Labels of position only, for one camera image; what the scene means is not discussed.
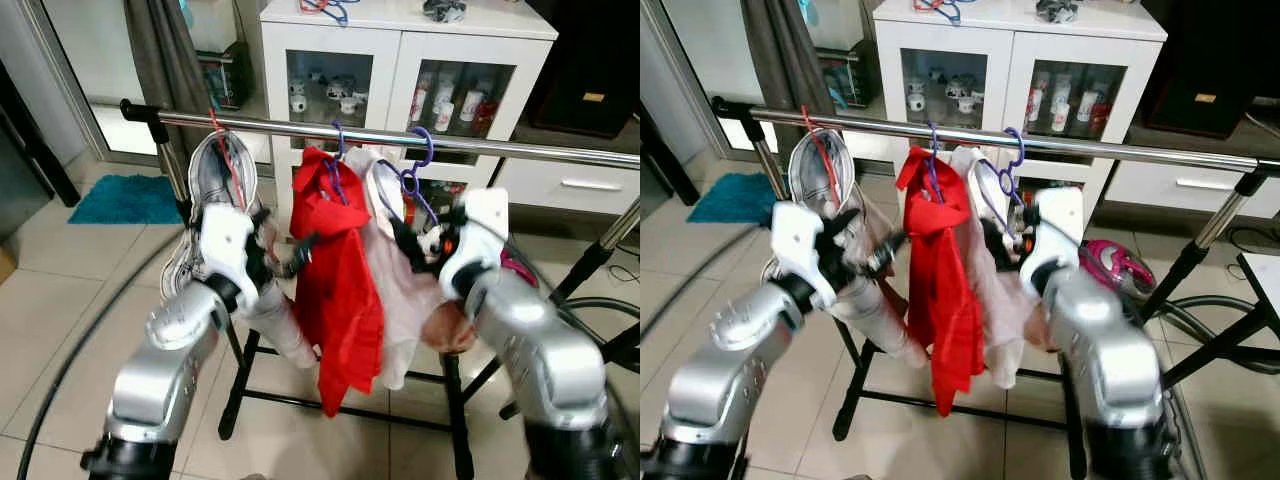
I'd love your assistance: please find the purple plastic hanger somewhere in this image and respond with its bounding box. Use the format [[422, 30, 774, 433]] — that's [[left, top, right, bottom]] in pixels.
[[375, 125, 441, 232], [977, 126, 1028, 237], [322, 120, 353, 208], [922, 121, 948, 207]]

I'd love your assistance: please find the red plastic hanger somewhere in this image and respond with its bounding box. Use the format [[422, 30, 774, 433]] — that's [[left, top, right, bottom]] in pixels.
[[800, 105, 844, 207], [207, 107, 251, 213]]

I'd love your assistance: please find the pale pink cream garment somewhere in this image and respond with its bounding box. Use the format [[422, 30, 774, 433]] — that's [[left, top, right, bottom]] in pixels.
[[950, 148, 1061, 391], [360, 150, 479, 393]]

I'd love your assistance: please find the red garment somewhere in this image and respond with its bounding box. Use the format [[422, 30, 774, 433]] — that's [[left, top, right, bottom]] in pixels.
[[290, 147, 387, 419], [895, 145, 987, 419]]

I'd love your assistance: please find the silvery white garment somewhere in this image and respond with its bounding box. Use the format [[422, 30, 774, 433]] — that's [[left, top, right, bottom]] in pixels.
[[762, 128, 927, 369], [160, 130, 319, 369]]

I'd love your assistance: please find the pink vacuum cleaner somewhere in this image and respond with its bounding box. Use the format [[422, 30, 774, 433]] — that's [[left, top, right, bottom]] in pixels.
[[498, 245, 542, 294], [1080, 238, 1159, 302]]

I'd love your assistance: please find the teal floor mat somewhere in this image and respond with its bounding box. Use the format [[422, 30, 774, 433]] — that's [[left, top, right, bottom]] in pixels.
[[686, 172, 792, 226], [68, 175, 187, 227]]

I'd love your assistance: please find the white low drawer unit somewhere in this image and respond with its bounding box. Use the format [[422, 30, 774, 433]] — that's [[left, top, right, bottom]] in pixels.
[[495, 158, 641, 217], [1105, 160, 1280, 222]]

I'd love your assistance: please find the steel and black clothes rack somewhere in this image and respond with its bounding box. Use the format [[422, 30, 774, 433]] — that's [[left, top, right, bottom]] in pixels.
[[712, 96, 1280, 480], [120, 98, 641, 480]]

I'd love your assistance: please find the white glass-door cabinet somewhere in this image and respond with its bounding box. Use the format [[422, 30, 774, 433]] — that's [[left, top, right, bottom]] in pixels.
[[260, 0, 559, 236], [873, 0, 1169, 227]]

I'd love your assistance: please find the dark grey curtain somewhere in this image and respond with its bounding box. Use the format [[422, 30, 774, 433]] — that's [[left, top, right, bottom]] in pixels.
[[740, 0, 832, 132], [123, 0, 217, 127]]

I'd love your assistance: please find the dark grey cabinet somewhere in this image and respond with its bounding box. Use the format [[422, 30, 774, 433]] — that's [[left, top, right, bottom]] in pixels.
[[0, 60, 81, 243], [640, 105, 701, 207]]

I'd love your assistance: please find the aluminium sliding glass door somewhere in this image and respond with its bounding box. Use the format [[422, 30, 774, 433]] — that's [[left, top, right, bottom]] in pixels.
[[18, 0, 163, 163], [641, 0, 763, 161]]

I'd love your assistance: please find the black speaker cabinet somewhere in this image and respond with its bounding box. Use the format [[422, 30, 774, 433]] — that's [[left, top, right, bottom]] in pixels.
[[525, 0, 641, 141], [1140, 0, 1280, 141]]

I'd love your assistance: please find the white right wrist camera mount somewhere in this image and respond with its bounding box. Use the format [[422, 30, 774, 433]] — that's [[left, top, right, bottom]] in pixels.
[[440, 188, 512, 301], [1030, 188, 1087, 297]]

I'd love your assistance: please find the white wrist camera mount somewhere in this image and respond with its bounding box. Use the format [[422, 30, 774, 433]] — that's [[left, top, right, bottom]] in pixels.
[[440, 188, 512, 301], [770, 200, 841, 312], [195, 205, 264, 310], [1030, 188, 1087, 297]]

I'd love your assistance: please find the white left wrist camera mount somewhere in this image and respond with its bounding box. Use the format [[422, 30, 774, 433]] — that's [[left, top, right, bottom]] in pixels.
[[770, 200, 841, 312], [195, 205, 264, 310]]

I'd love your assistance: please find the black floor cable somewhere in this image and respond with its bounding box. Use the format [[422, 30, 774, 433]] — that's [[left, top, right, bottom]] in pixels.
[[14, 228, 197, 480], [640, 233, 773, 343]]

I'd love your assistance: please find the black vacuum hose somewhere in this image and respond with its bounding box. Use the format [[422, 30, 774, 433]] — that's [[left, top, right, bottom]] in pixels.
[[540, 292, 641, 327], [1145, 292, 1280, 351]]

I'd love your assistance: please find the red and blue cord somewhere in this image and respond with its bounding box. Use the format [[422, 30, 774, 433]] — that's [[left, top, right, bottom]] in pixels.
[[298, 0, 362, 28], [912, 0, 977, 27]]

